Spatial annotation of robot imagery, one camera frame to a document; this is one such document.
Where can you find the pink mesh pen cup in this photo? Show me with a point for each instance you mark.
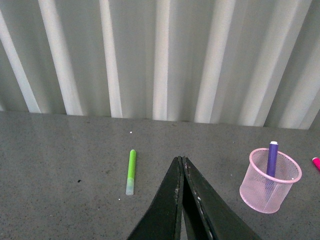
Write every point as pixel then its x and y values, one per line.
pixel 265 193

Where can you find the pink highlighter pen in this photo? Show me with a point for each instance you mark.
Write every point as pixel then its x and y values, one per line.
pixel 316 162

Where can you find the green highlighter pen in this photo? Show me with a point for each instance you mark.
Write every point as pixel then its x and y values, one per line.
pixel 130 183

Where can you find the white pleated curtain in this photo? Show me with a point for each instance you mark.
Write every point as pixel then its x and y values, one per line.
pixel 243 62

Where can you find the purple highlighter pen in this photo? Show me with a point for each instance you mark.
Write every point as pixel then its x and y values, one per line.
pixel 271 168

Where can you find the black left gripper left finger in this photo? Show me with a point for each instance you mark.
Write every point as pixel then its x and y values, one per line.
pixel 163 218

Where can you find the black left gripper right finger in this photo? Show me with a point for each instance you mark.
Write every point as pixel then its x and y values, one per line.
pixel 207 216

